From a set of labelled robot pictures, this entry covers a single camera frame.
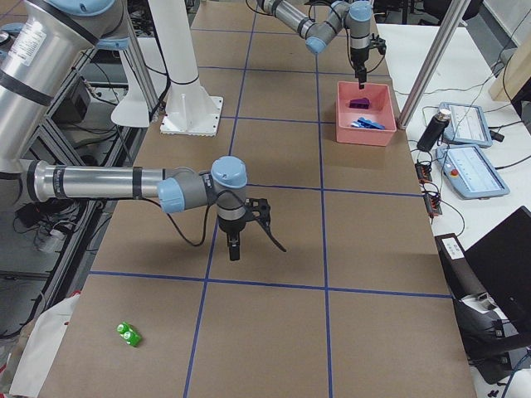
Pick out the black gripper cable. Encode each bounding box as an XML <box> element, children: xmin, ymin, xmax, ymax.
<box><xmin>143</xmin><ymin>190</ymin><xmax>288</xmax><ymax>254</ymax></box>

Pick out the black laptop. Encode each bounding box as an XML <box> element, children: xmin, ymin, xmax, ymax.
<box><xmin>435</xmin><ymin>206</ymin><xmax>530</xmax><ymax>384</ymax></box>

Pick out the pink plastic box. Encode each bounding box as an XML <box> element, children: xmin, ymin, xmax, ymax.
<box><xmin>336</xmin><ymin>81</ymin><xmax>397</xmax><ymax>147</ymax></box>

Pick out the black water bottle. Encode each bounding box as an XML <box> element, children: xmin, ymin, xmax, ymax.
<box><xmin>417</xmin><ymin>108</ymin><xmax>451</xmax><ymax>152</ymax></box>

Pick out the teach pendant tablet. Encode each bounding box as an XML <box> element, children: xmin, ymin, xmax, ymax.
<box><xmin>439</xmin><ymin>102</ymin><xmax>492</xmax><ymax>148</ymax></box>
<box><xmin>436</xmin><ymin>144</ymin><xmax>510</xmax><ymax>200</ymax></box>

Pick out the far teach pendant tablet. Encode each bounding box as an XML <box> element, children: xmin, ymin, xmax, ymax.
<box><xmin>439</xmin><ymin>102</ymin><xmax>492</xmax><ymax>148</ymax></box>

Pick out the far orange usb hub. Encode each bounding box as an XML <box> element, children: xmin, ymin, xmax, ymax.
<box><xmin>415</xmin><ymin>162</ymin><xmax>432</xmax><ymax>183</ymax></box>

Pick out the near orange usb hub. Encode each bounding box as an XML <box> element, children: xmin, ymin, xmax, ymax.
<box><xmin>423</xmin><ymin>191</ymin><xmax>442</xmax><ymax>219</ymax></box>

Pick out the near teach pendant tablet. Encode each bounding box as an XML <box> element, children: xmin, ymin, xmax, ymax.
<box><xmin>436</xmin><ymin>144</ymin><xmax>510</xmax><ymax>200</ymax></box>

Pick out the brown paper table mat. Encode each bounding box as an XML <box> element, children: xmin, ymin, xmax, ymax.
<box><xmin>41</xmin><ymin>2</ymin><xmax>475</xmax><ymax>397</ymax></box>

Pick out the white plastic bag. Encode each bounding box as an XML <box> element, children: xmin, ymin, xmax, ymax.
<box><xmin>8</xmin><ymin>292</ymin><xmax>80</xmax><ymax>397</ymax></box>

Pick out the green toy block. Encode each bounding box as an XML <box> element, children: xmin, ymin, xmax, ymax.
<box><xmin>116</xmin><ymin>322</ymin><xmax>143</xmax><ymax>347</ymax></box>

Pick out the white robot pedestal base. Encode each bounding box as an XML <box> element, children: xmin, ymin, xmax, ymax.
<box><xmin>110</xmin><ymin>0</ymin><xmax>224</xmax><ymax>138</ymax></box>

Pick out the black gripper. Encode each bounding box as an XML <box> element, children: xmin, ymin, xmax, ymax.
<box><xmin>349</xmin><ymin>35</ymin><xmax>386</xmax><ymax>90</ymax></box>
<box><xmin>218</xmin><ymin>198</ymin><xmax>270</xmax><ymax>260</ymax></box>

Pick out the aluminium frame post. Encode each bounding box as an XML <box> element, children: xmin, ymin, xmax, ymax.
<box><xmin>397</xmin><ymin>0</ymin><xmax>470</xmax><ymax>130</ymax></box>

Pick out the purple toy block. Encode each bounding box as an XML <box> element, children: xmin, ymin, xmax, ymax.
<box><xmin>348</xmin><ymin>97</ymin><xmax>371</xmax><ymax>109</ymax></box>

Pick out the aluminium frame rack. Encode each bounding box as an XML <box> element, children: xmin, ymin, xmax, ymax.
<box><xmin>1</xmin><ymin>50</ymin><xmax>145</xmax><ymax>342</ymax></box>

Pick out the orange usb hub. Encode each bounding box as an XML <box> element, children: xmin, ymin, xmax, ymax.
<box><xmin>415</xmin><ymin>162</ymin><xmax>432</xmax><ymax>183</ymax></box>
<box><xmin>423</xmin><ymin>191</ymin><xmax>442</xmax><ymax>219</ymax></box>

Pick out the long blue toy block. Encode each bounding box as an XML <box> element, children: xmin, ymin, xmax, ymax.
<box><xmin>357</xmin><ymin>117</ymin><xmax>385</xmax><ymax>130</ymax></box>

